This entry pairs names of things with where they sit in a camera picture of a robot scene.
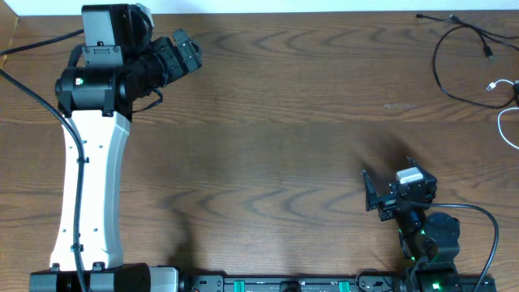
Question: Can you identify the long black USB cable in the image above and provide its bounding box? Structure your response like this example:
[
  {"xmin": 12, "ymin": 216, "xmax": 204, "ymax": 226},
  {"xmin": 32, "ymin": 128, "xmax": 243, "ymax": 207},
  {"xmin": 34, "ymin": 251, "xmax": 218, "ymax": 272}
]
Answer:
[{"xmin": 415, "ymin": 13, "xmax": 519, "ymax": 110}]

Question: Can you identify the short black USB cable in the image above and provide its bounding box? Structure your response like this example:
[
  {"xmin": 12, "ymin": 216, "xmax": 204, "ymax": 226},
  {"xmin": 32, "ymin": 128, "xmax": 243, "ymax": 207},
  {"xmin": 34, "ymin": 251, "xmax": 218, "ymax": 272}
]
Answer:
[{"xmin": 448, "ymin": 14, "xmax": 519, "ymax": 62}]

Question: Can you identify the cardboard box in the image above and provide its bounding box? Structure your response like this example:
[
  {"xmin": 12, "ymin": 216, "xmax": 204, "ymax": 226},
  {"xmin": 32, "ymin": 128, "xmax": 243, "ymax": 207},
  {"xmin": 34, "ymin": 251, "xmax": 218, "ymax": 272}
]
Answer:
[{"xmin": 0, "ymin": 0, "xmax": 19, "ymax": 51}]

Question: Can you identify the white USB cable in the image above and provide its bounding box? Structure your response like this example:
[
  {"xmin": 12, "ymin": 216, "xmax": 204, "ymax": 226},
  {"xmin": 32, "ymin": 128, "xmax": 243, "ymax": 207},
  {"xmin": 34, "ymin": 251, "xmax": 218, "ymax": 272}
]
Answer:
[{"xmin": 485, "ymin": 78, "xmax": 519, "ymax": 151}]

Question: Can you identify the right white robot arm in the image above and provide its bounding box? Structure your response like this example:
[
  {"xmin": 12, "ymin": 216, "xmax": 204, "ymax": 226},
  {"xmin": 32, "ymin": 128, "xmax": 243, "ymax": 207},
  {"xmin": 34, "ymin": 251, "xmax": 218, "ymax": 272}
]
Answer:
[{"xmin": 362, "ymin": 166, "xmax": 462, "ymax": 291}]

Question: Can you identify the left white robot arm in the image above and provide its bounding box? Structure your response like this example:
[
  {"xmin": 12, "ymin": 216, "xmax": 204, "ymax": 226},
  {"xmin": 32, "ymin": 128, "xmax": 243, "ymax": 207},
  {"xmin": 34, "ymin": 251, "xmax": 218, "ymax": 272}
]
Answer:
[{"xmin": 29, "ymin": 4, "xmax": 202, "ymax": 291}]

